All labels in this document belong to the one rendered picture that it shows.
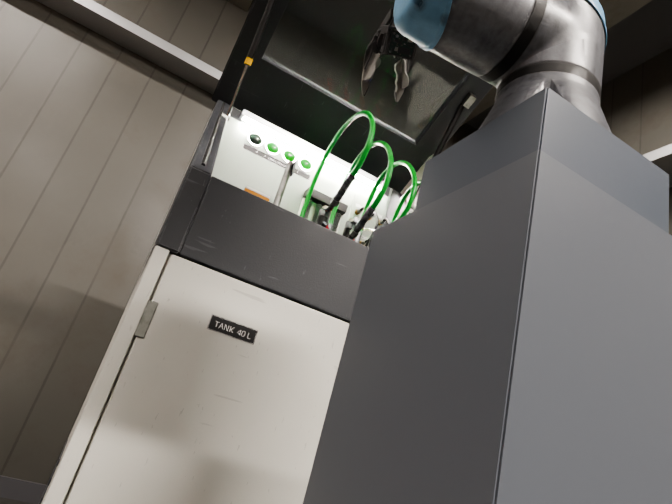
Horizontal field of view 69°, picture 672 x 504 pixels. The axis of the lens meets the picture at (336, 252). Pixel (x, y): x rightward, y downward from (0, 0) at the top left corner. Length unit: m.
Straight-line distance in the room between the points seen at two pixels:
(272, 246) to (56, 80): 2.47
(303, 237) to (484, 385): 0.65
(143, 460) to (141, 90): 2.66
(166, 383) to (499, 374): 0.61
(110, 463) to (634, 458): 0.68
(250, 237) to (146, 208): 2.09
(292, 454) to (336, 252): 0.38
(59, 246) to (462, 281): 2.62
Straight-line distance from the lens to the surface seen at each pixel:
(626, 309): 0.43
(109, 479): 0.85
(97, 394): 0.84
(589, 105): 0.58
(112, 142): 3.09
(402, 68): 1.17
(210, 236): 0.89
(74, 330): 2.82
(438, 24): 0.60
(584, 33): 0.66
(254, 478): 0.89
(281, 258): 0.92
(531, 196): 0.38
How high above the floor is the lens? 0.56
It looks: 22 degrees up
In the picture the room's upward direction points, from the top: 16 degrees clockwise
